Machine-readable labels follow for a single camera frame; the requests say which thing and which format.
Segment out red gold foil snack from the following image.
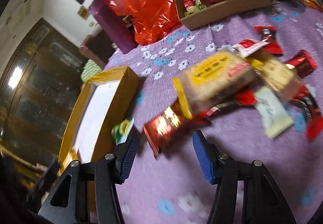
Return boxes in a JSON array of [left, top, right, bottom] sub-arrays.
[[143, 99, 207, 159]]

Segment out white cream snack packet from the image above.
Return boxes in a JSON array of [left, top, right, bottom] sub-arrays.
[[255, 86, 294, 139]]

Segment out green yellow snack packet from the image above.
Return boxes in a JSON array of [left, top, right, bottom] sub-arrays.
[[111, 117, 135, 145]]

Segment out dark red candy packet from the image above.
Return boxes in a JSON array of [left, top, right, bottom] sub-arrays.
[[285, 50, 318, 78]]

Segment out red plastic bag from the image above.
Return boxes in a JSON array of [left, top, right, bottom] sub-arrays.
[[107, 0, 180, 46]]

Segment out red wrapper snack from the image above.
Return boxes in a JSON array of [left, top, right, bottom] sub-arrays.
[[254, 26, 283, 56]]

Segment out beige biscuit packet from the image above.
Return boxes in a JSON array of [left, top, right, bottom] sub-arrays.
[[245, 49, 304, 104]]

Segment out purple floral tablecloth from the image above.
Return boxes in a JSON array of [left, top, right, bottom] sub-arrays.
[[107, 2, 322, 223]]

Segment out purple thermos bottle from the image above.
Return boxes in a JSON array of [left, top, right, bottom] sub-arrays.
[[89, 0, 137, 54]]

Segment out dark wooden cabinet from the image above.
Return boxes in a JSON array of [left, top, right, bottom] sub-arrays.
[[1, 19, 86, 166]]

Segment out gold rimmed white tray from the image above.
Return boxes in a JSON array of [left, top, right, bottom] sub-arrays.
[[59, 66, 140, 171]]

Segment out red white snack packet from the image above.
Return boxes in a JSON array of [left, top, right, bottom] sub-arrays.
[[232, 39, 269, 58]]

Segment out large cracker pack yellow label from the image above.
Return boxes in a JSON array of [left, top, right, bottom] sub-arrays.
[[172, 50, 256, 120]]

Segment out brown armchair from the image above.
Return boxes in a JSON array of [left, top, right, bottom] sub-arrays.
[[78, 24, 115, 69]]

